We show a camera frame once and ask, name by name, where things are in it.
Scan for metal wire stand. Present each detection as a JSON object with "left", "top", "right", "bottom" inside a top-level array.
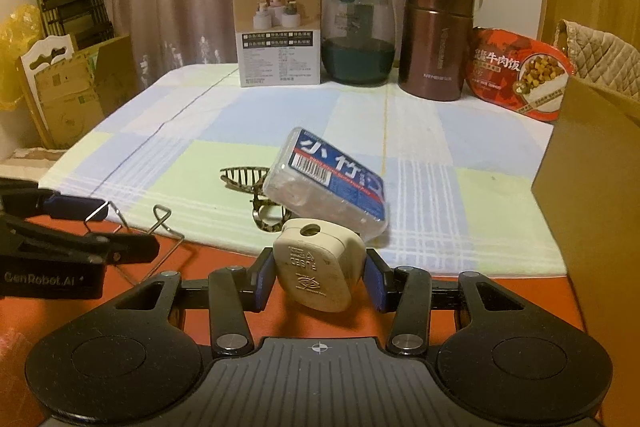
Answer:
[{"left": 84, "top": 200, "right": 184, "bottom": 286}]

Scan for cream three-pin plug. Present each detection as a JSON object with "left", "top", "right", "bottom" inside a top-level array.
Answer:
[{"left": 273, "top": 218, "right": 367, "bottom": 313}]

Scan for clear dental floss pick box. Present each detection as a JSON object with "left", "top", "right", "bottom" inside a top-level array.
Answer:
[{"left": 262, "top": 127, "right": 388, "bottom": 242}]

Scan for cardboard boxes on floor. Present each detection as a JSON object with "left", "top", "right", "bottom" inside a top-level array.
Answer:
[{"left": 39, "top": 35, "right": 140, "bottom": 148}]

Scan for white carved chair back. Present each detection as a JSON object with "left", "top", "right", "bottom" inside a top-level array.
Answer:
[{"left": 16, "top": 35, "right": 76, "bottom": 150}]

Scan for open brown cardboard box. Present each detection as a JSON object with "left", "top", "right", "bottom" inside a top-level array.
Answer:
[{"left": 532, "top": 78, "right": 640, "bottom": 426}]

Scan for striped hair claw clip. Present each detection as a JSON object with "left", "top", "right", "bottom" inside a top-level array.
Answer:
[{"left": 219, "top": 166, "right": 292, "bottom": 233}]

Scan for yellow plastic bag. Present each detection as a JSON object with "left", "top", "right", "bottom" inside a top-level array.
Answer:
[{"left": 0, "top": 4, "right": 43, "bottom": 112}]

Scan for red beef rice meal bowl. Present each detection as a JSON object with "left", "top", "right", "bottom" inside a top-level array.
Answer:
[{"left": 465, "top": 28, "right": 574, "bottom": 122}]

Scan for beige quilted chair cover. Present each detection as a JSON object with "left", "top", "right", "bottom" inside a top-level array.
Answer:
[{"left": 553, "top": 20, "right": 640, "bottom": 101}]

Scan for white humidifier product box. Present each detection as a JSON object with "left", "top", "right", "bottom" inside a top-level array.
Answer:
[{"left": 233, "top": 0, "right": 322, "bottom": 88}]

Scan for brown metal thermos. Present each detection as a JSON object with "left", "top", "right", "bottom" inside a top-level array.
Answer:
[{"left": 398, "top": 0, "right": 475, "bottom": 102}]

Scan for dark green glass jar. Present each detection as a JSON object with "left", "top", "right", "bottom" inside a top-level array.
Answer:
[{"left": 321, "top": 0, "right": 396, "bottom": 86}]

